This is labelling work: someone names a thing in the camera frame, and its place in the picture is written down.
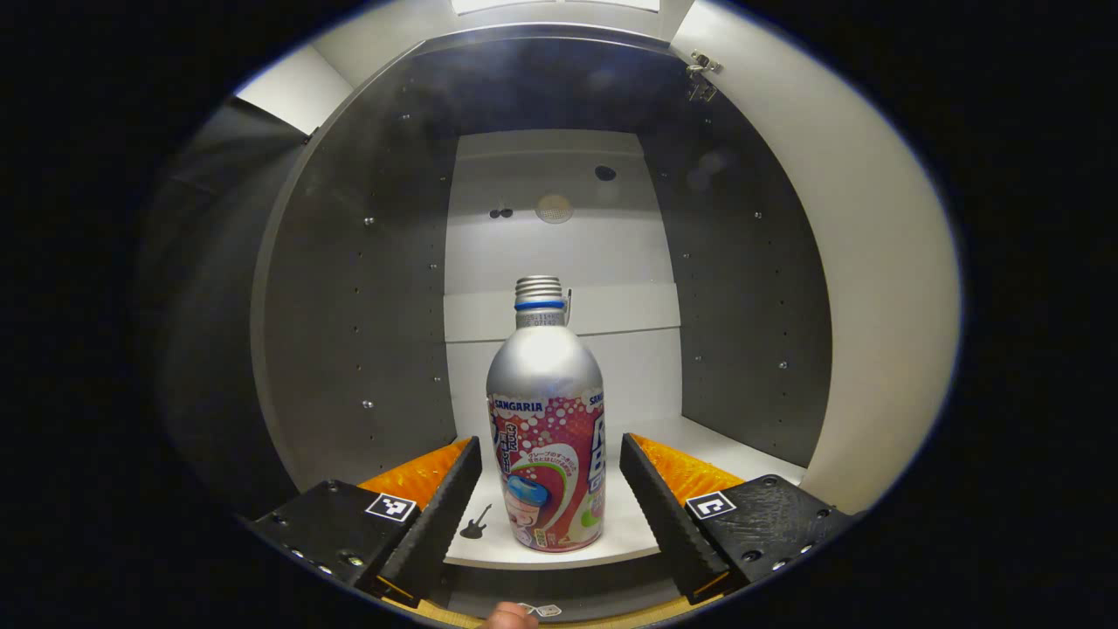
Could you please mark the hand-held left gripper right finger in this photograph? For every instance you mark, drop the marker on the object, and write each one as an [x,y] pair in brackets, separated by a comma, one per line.
[664,524]

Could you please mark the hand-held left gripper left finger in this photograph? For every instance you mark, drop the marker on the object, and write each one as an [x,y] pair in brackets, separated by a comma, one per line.
[437,524]

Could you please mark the silver bottle with pink label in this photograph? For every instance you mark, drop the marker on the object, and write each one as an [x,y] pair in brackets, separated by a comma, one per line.
[543,411]

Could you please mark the light grey cabinet door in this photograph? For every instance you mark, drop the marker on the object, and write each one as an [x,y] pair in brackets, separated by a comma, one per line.
[873,288]

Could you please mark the metal cabinet hinge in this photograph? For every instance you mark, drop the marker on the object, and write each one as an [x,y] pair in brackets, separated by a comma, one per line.
[703,74]

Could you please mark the long ceiling light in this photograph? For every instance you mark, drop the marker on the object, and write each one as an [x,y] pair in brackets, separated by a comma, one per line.
[555,4]

